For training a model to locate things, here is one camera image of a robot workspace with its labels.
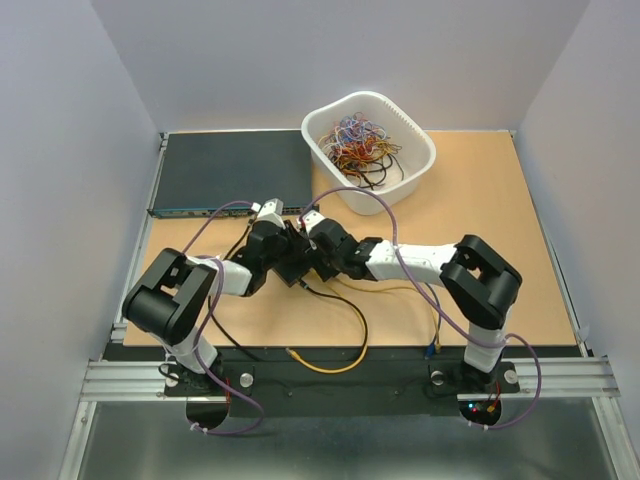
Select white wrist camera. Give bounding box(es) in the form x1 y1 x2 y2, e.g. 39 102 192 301
255 198 284 227
298 209 326 234

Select yellow ethernet cable front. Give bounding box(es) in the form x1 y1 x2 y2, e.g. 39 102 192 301
284 287 370 374

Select black ethernet cable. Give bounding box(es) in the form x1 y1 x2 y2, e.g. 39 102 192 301
207 211 370 363

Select aluminium rail frame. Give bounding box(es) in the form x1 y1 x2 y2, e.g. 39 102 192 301
60 131 637 479

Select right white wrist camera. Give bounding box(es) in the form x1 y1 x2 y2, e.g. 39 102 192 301
298 209 326 234

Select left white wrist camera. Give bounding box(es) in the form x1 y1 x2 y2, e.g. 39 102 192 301
255 198 284 227

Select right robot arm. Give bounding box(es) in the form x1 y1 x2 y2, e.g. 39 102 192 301
301 212 522 390

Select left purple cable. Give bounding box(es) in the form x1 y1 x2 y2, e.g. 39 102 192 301
187 199 266 438

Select large rack network switch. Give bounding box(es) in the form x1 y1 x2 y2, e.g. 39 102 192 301
149 130 313 219

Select white plastic bin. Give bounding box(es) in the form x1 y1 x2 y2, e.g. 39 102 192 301
301 91 436 215

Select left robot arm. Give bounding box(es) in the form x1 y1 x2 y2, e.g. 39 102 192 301
121 220 306 394

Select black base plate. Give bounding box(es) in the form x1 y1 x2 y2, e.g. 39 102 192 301
99 343 581 419

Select tangled coloured wires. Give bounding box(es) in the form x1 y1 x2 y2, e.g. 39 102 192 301
320 110 405 193

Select yellow ethernet cable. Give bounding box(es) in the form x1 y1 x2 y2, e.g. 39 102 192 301
284 287 370 374
329 279 444 351

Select small black network switch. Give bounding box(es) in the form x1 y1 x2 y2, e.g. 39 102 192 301
273 248 316 287

